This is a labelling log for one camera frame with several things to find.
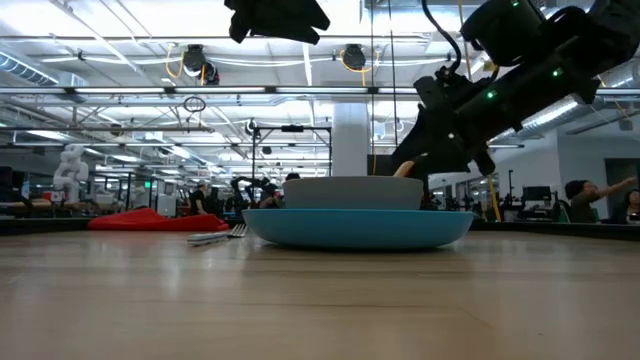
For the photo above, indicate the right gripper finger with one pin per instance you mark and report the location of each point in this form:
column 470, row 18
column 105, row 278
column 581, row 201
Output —
column 422, row 140
column 445, row 162

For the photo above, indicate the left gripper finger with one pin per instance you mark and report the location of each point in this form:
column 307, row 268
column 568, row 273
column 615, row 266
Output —
column 292, row 20

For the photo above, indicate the grey bowl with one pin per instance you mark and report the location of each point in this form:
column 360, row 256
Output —
column 350, row 192

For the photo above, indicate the black background robot arm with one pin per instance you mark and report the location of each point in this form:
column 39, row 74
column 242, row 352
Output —
column 260, row 190

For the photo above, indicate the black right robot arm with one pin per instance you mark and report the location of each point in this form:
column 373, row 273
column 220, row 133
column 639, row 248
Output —
column 575, row 50

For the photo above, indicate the black monitor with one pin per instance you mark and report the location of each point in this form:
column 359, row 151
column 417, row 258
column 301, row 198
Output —
column 536, row 193

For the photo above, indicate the blue round plate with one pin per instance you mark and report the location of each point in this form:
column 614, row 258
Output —
column 357, row 230

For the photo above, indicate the seated person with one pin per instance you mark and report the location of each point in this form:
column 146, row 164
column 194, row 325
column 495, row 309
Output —
column 632, row 210
column 580, row 205

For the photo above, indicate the red folded cloth napkin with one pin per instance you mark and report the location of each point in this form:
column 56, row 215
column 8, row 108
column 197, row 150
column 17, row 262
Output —
column 150, row 221

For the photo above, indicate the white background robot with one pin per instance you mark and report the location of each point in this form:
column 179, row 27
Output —
column 70, row 172

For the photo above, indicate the black background frame rig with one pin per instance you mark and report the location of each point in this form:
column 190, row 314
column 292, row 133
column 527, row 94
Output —
column 292, row 128

